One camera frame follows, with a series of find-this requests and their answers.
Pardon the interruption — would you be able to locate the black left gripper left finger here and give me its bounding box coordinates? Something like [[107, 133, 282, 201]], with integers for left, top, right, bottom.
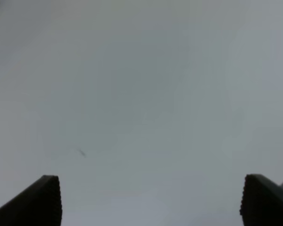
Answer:
[[0, 175, 62, 226]]

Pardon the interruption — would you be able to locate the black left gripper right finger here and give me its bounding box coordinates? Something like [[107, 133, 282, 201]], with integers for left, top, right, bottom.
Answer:
[[240, 174, 283, 226]]

